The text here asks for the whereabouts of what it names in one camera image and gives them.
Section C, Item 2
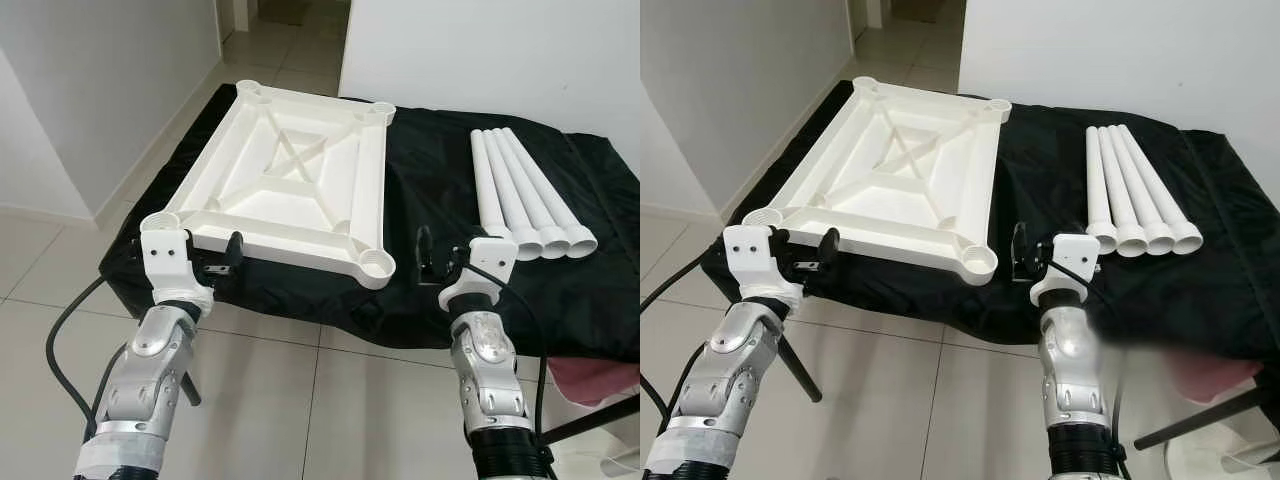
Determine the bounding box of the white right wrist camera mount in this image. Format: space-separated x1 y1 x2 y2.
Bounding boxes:
1030 233 1101 306
440 237 519 301

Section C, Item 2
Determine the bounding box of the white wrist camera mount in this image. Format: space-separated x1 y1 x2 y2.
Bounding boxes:
139 228 216 306
725 225 803 301
440 237 519 301
1030 233 1101 306

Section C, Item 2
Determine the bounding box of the white round plastic base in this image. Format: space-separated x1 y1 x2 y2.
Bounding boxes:
1215 440 1280 477
598 440 640 477

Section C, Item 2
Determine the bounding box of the pink cushion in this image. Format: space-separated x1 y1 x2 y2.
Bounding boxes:
1170 350 1266 401
548 355 640 406

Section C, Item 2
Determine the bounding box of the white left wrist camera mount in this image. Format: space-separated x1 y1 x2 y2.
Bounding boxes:
725 225 803 301
139 228 216 306

